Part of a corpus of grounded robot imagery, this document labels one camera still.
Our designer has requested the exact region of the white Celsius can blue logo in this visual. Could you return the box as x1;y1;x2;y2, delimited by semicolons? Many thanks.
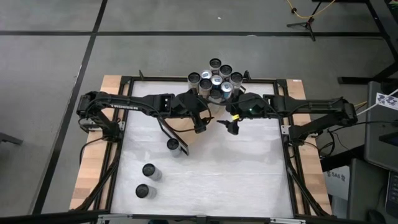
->
142;164;164;183

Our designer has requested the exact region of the black desk frame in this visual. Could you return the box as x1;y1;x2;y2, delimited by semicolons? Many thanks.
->
337;0;398;85

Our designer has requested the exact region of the white Celsius can blue band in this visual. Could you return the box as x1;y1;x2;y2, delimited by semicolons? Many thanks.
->
166;138;183;158

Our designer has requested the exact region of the black rig beam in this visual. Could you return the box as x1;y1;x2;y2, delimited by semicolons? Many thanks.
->
0;210;398;224

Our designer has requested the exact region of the yellow cable with black bead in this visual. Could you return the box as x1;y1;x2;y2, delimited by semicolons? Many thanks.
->
285;0;337;19

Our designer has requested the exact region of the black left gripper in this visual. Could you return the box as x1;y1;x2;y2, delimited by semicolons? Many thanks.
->
170;91;208;134

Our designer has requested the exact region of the white Celsius can orange logo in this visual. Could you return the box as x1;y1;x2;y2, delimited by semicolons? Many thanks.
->
187;72;201;94

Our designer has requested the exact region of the silver can black lid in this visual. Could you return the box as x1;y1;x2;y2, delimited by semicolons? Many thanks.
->
198;78;213;99

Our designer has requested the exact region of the white cable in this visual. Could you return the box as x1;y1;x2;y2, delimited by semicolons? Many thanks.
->
357;89;398;116

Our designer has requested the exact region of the grey chair base leg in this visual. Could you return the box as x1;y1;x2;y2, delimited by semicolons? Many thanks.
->
0;132;23;146

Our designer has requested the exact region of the dark grey cabinet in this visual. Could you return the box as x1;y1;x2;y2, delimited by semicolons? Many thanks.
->
347;158;389;220

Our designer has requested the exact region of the black left arm cable bundle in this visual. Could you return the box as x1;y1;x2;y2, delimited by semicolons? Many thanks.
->
76;133;121;212

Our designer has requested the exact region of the black tripod stand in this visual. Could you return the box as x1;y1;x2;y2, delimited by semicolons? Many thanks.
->
286;1;323;42

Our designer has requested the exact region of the wooden tray with black handles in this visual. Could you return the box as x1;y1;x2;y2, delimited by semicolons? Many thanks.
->
156;70;248;156

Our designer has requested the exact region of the white Celsius Peach Vibe can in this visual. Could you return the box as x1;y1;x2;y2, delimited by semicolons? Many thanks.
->
208;58;223;74
229;71;244;93
218;64;233;80

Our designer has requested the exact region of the white printed box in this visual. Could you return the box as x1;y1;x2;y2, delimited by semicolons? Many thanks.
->
323;166;349;200

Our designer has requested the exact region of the white marker tag paper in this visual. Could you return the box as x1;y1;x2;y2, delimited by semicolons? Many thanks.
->
375;92;398;111

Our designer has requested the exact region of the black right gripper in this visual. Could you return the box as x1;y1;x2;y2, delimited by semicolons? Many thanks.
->
216;93;274;135

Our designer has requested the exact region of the white Celsius Arctic can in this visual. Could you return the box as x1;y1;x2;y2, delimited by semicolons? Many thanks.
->
135;184;157;200

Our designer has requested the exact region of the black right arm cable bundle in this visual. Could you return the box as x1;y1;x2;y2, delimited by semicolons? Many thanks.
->
285;141;330;217

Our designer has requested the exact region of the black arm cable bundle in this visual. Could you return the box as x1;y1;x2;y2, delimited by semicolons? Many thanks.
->
285;141;330;217
76;133;121;212

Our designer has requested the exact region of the white Celsius can yellow band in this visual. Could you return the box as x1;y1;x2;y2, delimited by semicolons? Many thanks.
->
208;88;223;105

